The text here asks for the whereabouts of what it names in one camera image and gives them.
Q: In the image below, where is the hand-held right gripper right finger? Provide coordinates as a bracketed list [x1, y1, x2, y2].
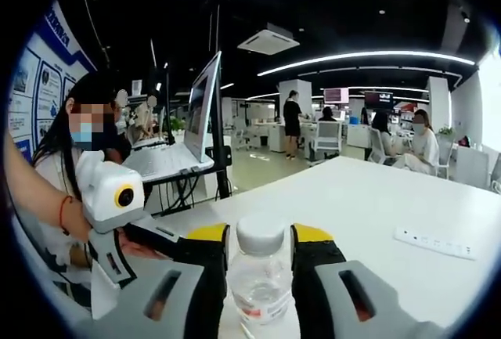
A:
[290, 222, 445, 339]

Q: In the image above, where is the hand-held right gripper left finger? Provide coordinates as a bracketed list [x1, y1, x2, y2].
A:
[97, 222, 231, 339]

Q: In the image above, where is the clear plastic water bottle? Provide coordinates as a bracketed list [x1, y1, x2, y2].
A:
[226, 213, 295, 333]

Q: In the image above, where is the person's left hand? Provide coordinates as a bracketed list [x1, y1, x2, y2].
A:
[63, 197, 96, 243]

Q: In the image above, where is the person's white patterned shirt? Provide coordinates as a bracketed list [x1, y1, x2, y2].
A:
[15, 213, 95, 312]

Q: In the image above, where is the white monitor cart shelf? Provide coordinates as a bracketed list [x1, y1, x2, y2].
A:
[120, 140, 215, 184]

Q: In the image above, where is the white table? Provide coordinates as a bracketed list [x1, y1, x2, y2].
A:
[150, 154, 501, 339]

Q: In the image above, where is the white power strip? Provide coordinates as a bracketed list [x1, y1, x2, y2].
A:
[392, 225, 478, 261]

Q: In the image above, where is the black monitor stand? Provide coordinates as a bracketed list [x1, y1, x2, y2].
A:
[208, 2, 233, 200]

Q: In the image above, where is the white-framed monitor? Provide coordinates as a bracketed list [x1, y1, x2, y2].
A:
[182, 50, 223, 164]

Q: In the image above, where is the white office chair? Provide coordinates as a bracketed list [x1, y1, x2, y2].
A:
[308, 120, 344, 164]

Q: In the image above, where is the curved ceiling light strip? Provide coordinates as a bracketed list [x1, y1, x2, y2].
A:
[256, 50, 476, 78]

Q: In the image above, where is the ceiling air conditioner unit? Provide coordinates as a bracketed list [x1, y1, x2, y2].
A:
[236, 22, 301, 56]

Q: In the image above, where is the blue and white wall poster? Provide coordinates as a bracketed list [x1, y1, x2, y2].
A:
[6, 0, 98, 160]

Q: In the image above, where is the pink wall screen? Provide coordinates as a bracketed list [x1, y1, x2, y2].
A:
[323, 88, 350, 105]

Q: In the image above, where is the dark wall screen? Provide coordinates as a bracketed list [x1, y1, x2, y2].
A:
[364, 91, 394, 110]

